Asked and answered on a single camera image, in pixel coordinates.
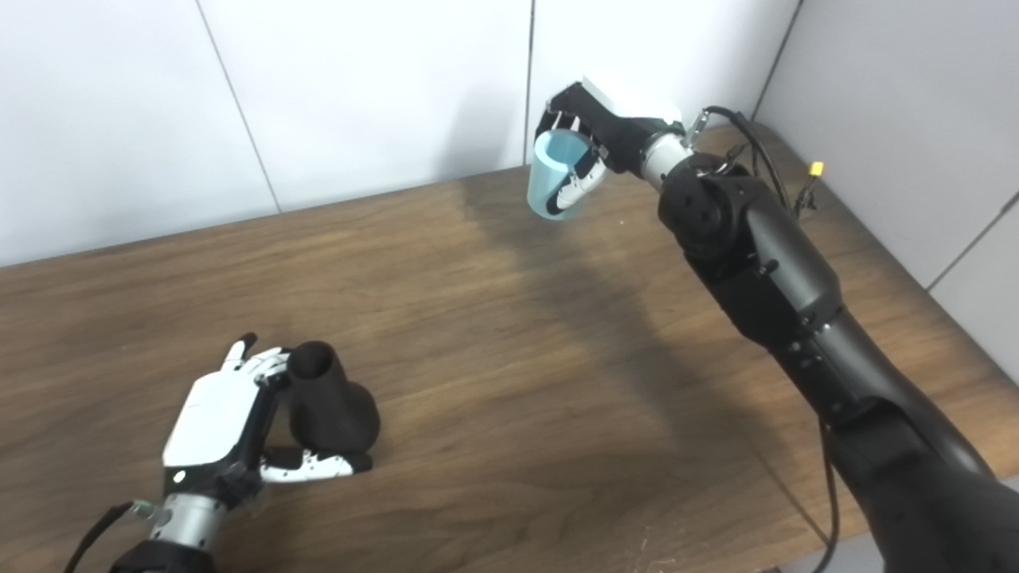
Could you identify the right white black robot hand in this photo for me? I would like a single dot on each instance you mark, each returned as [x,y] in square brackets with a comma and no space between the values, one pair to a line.
[625,135]

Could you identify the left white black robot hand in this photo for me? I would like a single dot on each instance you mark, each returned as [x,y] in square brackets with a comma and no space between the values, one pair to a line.
[215,418]

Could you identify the black nozzle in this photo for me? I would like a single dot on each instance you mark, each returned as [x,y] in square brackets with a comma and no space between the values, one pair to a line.
[330,414]

